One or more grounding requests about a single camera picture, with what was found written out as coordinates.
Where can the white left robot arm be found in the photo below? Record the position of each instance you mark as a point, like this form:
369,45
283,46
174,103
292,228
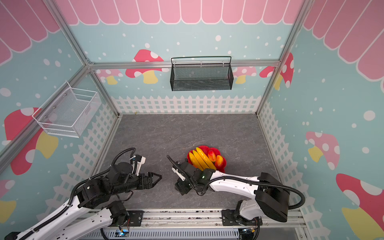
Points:
122,176

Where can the white wire mesh basket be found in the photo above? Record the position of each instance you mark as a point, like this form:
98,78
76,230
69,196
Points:
68,112

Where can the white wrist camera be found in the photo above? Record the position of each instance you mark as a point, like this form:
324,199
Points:
137,162
178,174

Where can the yellow fake banana bunch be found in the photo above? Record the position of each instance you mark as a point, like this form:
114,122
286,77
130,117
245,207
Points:
200,160

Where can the orange fake mango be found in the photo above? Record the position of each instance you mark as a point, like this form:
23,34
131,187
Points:
219,162

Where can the red flower-shaped fruit bowl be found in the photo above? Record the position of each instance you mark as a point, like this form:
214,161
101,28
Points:
217,152

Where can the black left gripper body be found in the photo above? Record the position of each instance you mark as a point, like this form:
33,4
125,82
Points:
138,182

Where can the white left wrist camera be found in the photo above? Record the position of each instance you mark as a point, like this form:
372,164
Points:
137,162

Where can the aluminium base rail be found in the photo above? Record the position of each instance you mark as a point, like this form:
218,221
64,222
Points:
181,224

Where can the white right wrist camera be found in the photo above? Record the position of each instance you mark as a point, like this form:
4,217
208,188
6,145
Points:
178,174

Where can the black wire mesh basket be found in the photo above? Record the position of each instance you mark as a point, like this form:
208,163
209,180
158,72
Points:
210,73

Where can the red yellow fake mango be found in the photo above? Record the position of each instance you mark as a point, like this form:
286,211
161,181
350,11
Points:
212,156

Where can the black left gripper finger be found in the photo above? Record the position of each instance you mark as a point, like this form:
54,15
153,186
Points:
154,177
152,184

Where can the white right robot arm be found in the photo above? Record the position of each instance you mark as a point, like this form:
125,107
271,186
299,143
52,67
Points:
266,195

